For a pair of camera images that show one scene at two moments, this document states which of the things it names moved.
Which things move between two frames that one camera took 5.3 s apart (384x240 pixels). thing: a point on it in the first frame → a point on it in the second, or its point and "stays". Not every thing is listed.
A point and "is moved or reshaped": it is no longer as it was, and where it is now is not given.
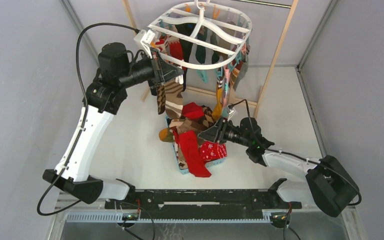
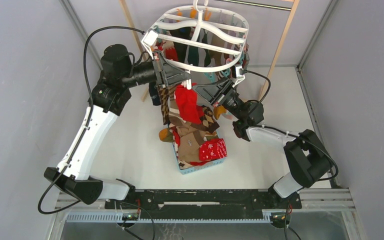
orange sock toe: x=165 y=135 stays
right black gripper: x=216 y=133 → x=214 y=92
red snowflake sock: x=210 y=150 stays
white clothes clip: x=179 y=79 is moved or reshaped
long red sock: x=188 y=140 → x=187 y=100
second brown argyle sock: x=209 y=120 stays
